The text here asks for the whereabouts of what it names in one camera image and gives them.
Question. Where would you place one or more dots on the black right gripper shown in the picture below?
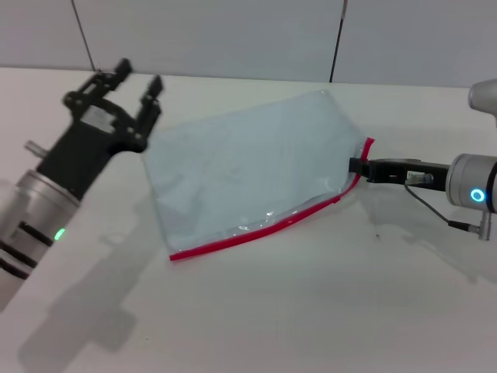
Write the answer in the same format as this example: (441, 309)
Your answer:
(423, 171)

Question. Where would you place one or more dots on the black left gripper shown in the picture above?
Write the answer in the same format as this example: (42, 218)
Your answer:
(85, 151)

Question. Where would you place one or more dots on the small red zipper slider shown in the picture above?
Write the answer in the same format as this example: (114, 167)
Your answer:
(337, 201)

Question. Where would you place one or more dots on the clear red-zipped document bag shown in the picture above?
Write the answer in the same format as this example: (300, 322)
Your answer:
(248, 163)

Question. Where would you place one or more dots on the thin black vertical rod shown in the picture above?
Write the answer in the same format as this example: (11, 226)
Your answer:
(337, 46)

